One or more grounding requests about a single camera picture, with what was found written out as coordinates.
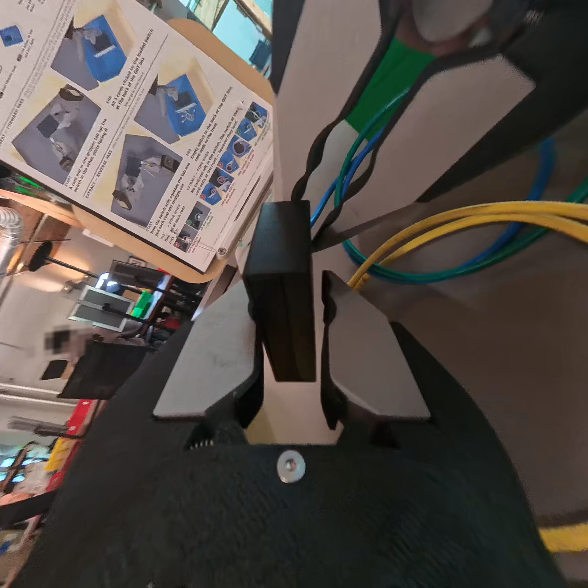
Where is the yellow ethernet cable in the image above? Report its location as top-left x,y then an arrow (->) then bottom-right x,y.
348,201 -> 588,290

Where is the blue ethernet cable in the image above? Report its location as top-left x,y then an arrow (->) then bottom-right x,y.
310,124 -> 560,277

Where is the black floor lamp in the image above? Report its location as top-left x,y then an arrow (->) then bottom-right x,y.
28,240 -> 100,279

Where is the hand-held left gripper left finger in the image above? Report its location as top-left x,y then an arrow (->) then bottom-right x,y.
153,280 -> 265,428

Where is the grey panel on tripod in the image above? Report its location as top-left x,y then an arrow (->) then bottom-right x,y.
69,285 -> 137,332

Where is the green plastic bin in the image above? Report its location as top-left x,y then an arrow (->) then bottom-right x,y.
345,37 -> 438,135

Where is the printed instruction sheet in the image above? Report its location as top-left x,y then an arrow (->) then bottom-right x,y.
0,0 -> 274,273

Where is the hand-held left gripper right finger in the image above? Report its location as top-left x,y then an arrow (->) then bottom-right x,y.
320,270 -> 431,430

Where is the black ethernet switch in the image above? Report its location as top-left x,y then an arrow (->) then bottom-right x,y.
242,200 -> 318,383

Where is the instruction sheet on stand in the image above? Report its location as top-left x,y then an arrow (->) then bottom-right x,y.
71,18 -> 277,284

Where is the silver duct pipe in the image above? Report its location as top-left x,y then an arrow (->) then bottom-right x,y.
0,207 -> 25,276

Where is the green ethernet cable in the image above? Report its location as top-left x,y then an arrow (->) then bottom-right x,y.
334,87 -> 588,286

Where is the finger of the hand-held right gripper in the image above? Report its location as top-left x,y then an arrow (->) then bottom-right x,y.
311,51 -> 539,252
270,0 -> 401,204

